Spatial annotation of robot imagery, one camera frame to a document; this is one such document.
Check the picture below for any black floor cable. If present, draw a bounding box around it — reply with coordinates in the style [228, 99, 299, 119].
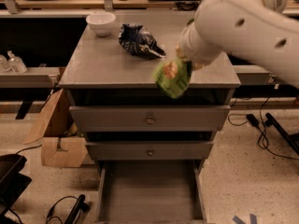
[227, 93, 299, 161]

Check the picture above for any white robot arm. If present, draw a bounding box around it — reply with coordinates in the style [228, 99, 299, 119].
[177, 0, 299, 88]

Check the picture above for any grey top drawer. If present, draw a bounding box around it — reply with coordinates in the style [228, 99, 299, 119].
[69, 105, 230, 133]

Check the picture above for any grey middle drawer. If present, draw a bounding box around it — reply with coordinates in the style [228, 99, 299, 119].
[86, 141, 213, 161]

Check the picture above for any white bowl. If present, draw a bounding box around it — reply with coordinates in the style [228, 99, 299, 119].
[86, 11, 116, 36]

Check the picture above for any cardboard box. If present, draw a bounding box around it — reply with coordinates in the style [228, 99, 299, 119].
[24, 90, 91, 168]

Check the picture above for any green rice chip bag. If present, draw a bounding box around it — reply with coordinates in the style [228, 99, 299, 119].
[153, 59, 192, 99]

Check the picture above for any blue chip bag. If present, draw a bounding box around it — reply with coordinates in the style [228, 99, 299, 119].
[119, 23, 166, 60]

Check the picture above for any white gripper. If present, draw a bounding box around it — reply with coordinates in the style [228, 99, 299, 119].
[176, 22, 221, 70]

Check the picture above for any black power adapter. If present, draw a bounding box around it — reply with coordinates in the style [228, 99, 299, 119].
[246, 114, 259, 127]

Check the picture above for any grey drawer cabinet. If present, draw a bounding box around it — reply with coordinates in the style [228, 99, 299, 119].
[59, 13, 242, 224]

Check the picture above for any black headset with cable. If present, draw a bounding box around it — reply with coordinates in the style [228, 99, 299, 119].
[45, 194, 90, 224]

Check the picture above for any grey bottom drawer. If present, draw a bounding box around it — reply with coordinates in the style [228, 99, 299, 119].
[95, 161, 207, 224]

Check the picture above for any grey drawer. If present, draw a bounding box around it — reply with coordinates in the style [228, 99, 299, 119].
[86, 141, 213, 161]
[95, 161, 207, 224]
[69, 105, 230, 133]

